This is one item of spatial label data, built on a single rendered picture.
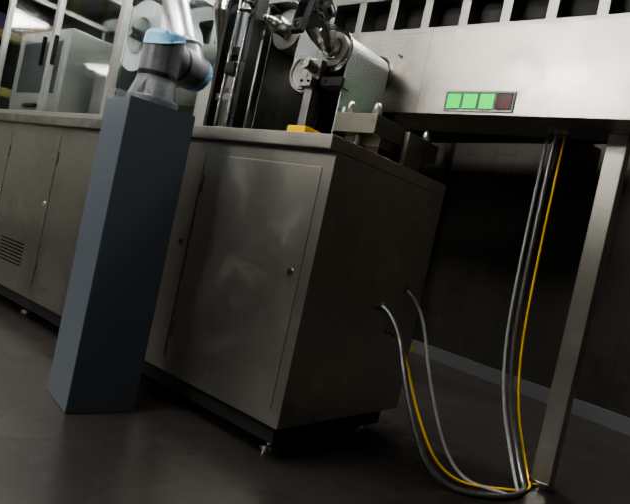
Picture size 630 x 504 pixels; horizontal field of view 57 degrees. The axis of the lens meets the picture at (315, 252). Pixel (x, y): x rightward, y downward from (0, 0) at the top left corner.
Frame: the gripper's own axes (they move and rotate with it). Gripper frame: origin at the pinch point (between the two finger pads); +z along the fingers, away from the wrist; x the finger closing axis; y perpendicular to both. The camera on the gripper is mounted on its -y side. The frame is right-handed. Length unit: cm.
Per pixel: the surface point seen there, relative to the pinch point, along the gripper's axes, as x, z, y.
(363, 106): -6.6, 21.8, 1.7
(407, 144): -28.3, 28.6, -8.6
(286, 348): -30, 41, -84
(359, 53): -6.5, 5.6, 8.3
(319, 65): 1.6, 3.2, -3.3
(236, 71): 31.5, -0.4, -12.5
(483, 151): 37, 152, 149
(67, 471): -15, 25, -139
